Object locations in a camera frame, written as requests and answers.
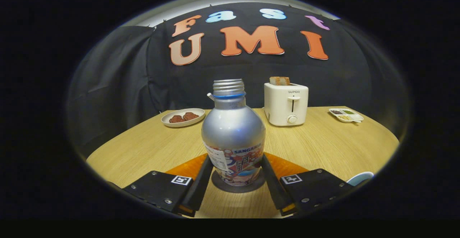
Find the white divided condiment dish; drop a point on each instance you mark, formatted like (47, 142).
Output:
(346, 115)

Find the brown cookie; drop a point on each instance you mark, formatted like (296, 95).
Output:
(191, 115)
(176, 119)

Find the white toaster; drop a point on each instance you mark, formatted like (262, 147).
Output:
(284, 105)

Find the silver bottle with printed label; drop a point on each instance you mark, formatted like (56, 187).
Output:
(231, 130)

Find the brown toast slice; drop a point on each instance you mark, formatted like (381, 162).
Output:
(285, 81)
(275, 81)

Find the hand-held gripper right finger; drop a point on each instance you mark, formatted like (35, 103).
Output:
(275, 187)

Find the black backdrop cloth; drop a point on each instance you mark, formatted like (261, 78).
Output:
(125, 79)

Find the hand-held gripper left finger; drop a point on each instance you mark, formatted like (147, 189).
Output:
(201, 187)

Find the dark brown round coaster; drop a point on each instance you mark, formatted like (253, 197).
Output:
(218, 185)

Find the white cup with blue inside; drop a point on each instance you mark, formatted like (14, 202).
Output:
(359, 178)

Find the wooden table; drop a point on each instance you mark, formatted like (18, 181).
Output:
(143, 148)

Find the white plate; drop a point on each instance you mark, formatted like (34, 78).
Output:
(169, 123)

